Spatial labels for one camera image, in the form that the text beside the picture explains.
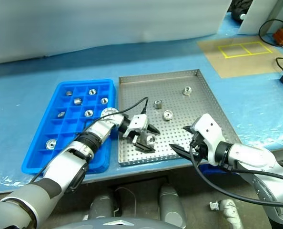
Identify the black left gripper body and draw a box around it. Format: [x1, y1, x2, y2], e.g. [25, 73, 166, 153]
[131, 124, 150, 144]

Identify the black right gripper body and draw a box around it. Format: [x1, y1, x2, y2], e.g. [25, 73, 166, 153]
[189, 132, 205, 165]

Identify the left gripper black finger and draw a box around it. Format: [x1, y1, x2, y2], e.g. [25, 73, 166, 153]
[133, 140, 156, 154]
[147, 123, 161, 135]

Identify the grey robot torso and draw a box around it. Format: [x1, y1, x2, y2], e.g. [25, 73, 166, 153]
[58, 216, 187, 229]

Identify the black looped cable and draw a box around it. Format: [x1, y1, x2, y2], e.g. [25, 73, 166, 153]
[258, 19, 283, 50]

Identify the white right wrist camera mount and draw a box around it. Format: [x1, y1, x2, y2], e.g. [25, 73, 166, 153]
[191, 113, 225, 166]

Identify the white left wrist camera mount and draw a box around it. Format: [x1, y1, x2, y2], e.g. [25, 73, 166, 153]
[122, 114, 149, 139]

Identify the brown cardboard sheet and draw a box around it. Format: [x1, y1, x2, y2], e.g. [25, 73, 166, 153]
[196, 36, 283, 79]

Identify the perforated steel tray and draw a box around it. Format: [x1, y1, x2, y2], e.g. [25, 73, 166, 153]
[117, 68, 242, 167]

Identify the white leaning panel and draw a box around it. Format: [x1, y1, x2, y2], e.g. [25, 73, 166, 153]
[236, 0, 279, 36]

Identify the black bag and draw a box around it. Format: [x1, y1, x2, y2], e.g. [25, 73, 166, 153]
[231, 0, 248, 23]

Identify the orange block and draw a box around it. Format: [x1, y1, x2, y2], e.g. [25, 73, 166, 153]
[273, 28, 283, 46]

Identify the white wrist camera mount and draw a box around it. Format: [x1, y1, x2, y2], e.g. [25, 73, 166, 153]
[191, 113, 225, 166]
[122, 114, 149, 139]

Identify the grey rounded shape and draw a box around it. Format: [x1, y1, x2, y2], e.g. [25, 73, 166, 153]
[158, 185, 187, 229]
[219, 199, 242, 229]
[89, 194, 116, 219]

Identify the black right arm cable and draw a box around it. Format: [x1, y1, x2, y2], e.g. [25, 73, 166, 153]
[189, 140, 283, 208]

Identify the blue plastic compartment tray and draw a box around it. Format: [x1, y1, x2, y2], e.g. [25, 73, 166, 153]
[21, 79, 116, 176]

